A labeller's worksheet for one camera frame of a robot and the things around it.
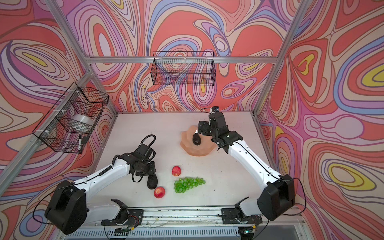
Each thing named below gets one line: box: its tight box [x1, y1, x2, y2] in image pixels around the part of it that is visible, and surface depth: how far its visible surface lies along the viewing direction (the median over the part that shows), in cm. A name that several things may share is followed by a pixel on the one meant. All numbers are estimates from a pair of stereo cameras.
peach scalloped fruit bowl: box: [180, 125, 218, 157], surface depth 101 cm
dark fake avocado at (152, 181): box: [147, 174, 158, 190], surface depth 83 cm
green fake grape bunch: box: [173, 177, 206, 194], surface depth 82 cm
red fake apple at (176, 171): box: [171, 165, 182, 177], surface depth 87 cm
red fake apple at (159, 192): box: [154, 186, 166, 199], surface depth 79 cm
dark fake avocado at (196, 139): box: [192, 133, 201, 146], surface depth 100 cm
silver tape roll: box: [71, 114, 95, 127], surface depth 74 cm
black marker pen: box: [78, 134, 82, 152], surface depth 74 cm
